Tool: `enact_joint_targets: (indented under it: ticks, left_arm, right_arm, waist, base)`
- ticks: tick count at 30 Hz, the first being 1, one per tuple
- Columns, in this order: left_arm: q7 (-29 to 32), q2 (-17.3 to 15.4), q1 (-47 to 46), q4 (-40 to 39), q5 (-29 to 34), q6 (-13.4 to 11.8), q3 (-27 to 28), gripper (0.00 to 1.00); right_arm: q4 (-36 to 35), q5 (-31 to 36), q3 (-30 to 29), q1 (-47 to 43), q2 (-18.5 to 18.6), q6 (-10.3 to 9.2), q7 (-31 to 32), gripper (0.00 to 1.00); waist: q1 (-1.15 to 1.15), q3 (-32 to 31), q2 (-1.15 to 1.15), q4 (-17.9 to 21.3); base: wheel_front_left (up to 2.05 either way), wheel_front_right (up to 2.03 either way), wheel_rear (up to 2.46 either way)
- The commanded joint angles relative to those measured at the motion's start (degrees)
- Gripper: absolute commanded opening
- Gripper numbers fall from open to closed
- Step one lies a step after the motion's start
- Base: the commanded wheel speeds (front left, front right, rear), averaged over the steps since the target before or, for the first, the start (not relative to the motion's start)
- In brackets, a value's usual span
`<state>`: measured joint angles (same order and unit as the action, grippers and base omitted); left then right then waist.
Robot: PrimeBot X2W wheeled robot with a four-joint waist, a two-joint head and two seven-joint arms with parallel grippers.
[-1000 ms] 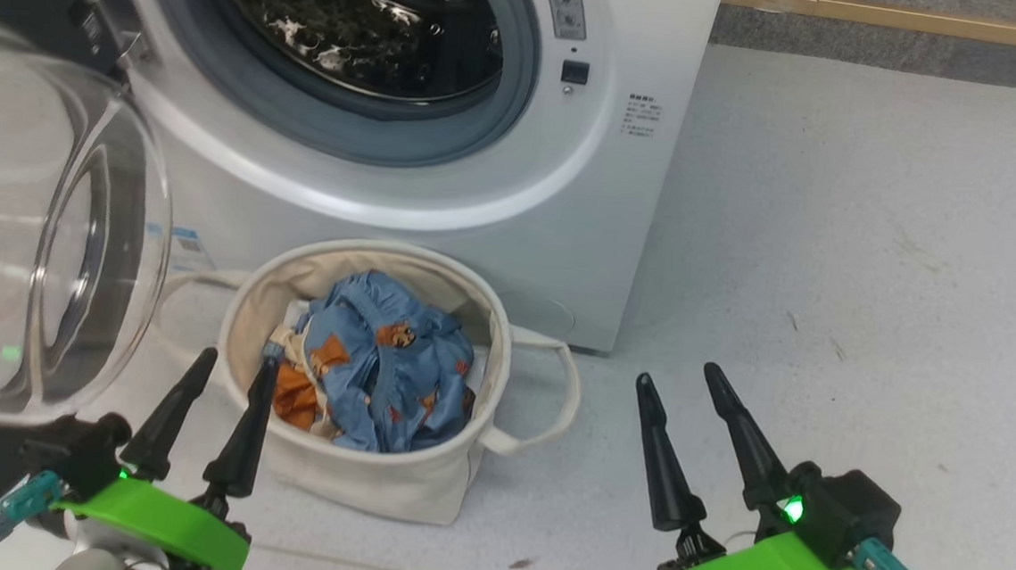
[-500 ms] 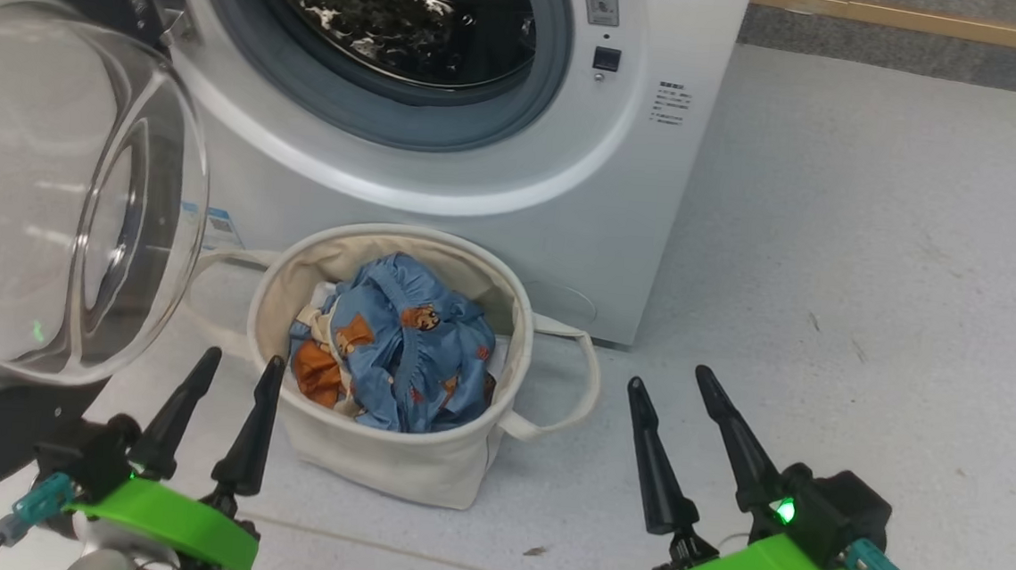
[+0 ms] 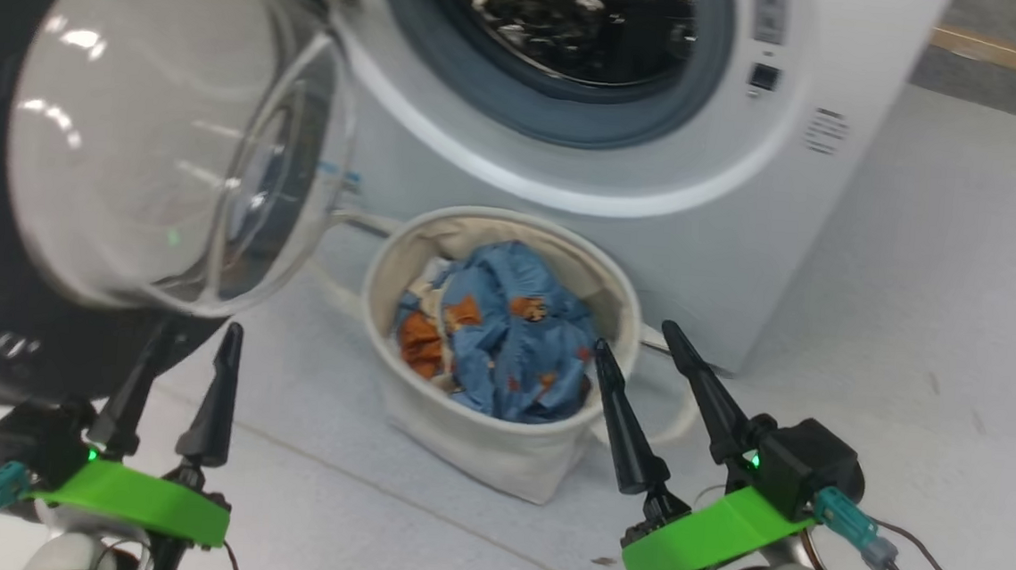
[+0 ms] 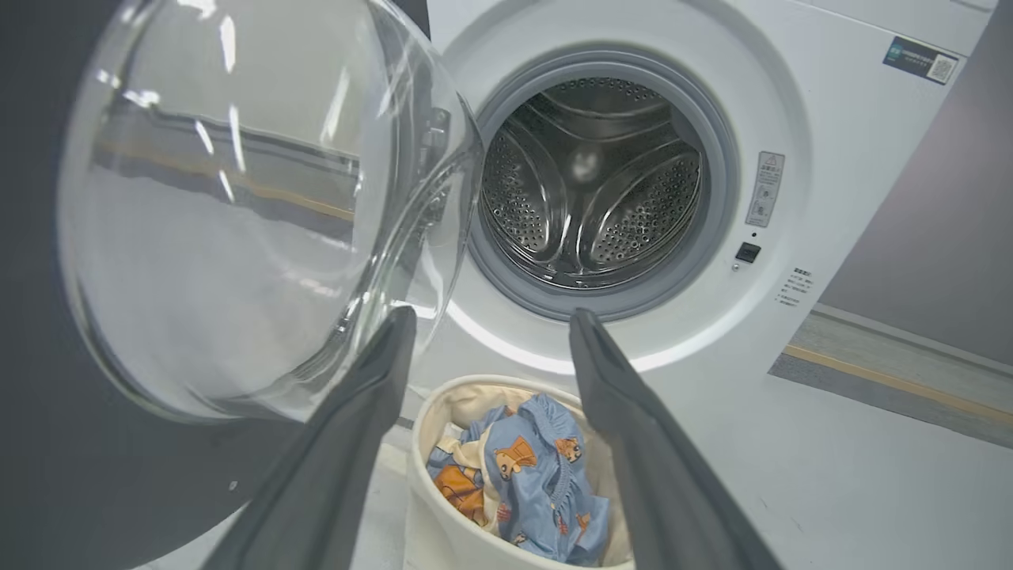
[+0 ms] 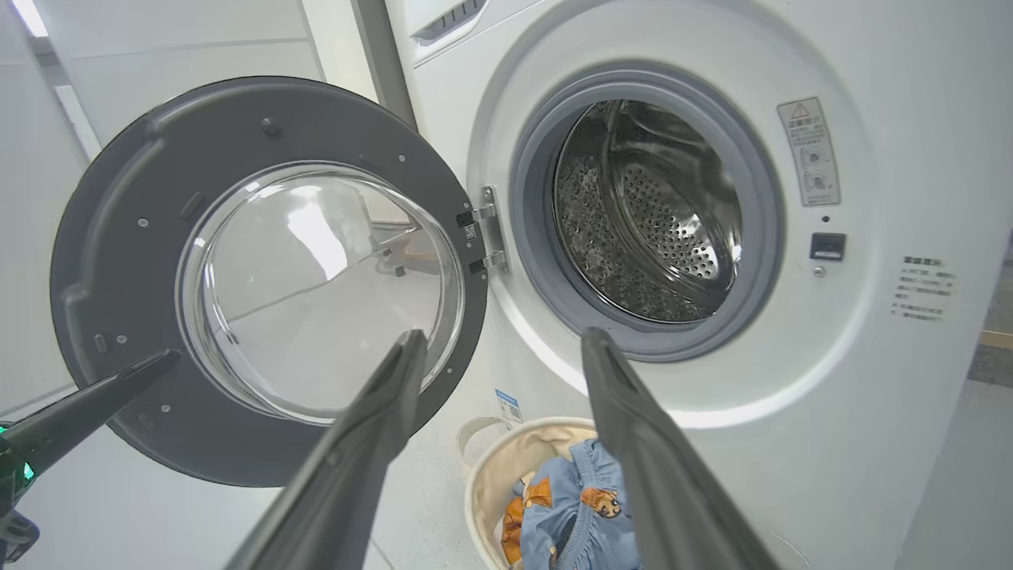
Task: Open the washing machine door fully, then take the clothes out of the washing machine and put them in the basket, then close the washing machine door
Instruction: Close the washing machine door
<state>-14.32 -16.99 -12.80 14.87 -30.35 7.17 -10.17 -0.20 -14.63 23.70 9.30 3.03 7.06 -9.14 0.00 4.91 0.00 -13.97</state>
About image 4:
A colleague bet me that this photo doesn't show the stainless steel washing machine drum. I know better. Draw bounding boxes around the stainless steel washing machine drum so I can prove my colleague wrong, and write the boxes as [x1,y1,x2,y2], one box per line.
[478,76,704,291]

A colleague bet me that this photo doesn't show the yellow floor strip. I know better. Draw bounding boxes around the yellow floor strip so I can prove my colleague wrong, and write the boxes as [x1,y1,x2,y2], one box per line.
[782,341,1013,425]

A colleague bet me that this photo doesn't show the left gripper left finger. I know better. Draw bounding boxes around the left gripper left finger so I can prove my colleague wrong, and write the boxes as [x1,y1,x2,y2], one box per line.
[201,306,419,570]

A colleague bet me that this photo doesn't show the cream canvas laundry basket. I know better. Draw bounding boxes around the cream canvas laundry basket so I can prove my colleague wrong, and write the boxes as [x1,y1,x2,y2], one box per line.
[404,374,637,570]

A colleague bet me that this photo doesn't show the blue bear print garment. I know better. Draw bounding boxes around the blue bear print garment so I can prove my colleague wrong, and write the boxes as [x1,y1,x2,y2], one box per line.
[426,393,612,568]

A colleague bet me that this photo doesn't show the black QR code label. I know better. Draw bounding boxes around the black QR code label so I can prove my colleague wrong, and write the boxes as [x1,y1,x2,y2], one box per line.
[882,35,962,87]

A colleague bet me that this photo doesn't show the white front-load washing machine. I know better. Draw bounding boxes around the white front-load washing machine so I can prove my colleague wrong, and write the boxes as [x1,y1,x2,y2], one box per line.
[400,0,1000,570]

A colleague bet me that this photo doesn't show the white warning sticker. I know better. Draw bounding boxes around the white warning sticker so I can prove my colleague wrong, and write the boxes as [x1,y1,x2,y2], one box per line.
[744,150,787,230]

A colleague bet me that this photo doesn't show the black round glass washer door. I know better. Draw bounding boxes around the black round glass washer door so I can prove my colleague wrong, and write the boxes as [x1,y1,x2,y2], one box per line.
[0,0,486,570]

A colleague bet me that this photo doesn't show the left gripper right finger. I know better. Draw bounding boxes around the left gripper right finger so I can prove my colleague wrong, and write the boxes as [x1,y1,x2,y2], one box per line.
[567,307,785,570]

